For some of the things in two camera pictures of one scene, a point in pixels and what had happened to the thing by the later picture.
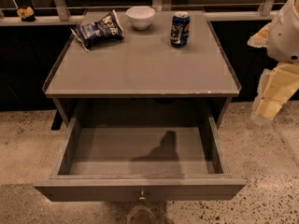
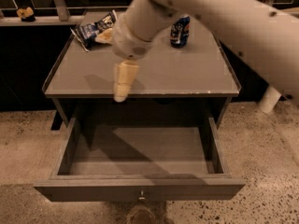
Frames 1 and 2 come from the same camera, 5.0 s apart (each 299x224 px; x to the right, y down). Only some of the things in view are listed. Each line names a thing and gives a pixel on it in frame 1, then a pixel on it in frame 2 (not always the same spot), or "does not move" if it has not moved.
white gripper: (285, 36) → (129, 45)
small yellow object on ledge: (26, 14) does not move
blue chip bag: (107, 28) does not move
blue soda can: (179, 29) does not move
